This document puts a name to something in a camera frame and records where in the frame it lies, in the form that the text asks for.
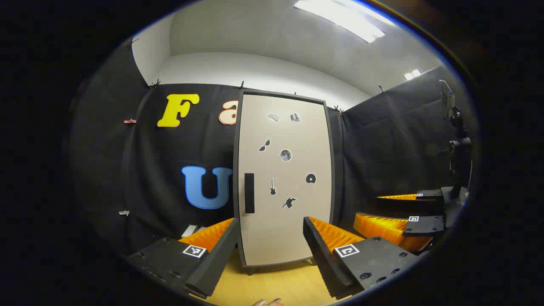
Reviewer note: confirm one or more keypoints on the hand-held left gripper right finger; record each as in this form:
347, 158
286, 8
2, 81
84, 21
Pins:
325, 259

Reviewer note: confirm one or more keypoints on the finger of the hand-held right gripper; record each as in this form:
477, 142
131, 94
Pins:
382, 229
430, 195

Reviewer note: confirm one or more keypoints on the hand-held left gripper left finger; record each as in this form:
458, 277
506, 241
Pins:
216, 263

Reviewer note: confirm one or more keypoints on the dark grey cabinet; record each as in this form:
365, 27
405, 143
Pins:
336, 170

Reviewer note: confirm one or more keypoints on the small ceiling light panel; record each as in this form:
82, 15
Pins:
412, 75

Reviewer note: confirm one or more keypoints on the black backdrop cloth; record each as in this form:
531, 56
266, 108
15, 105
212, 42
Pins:
161, 170

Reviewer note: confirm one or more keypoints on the large ceiling light panel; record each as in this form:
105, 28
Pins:
344, 19

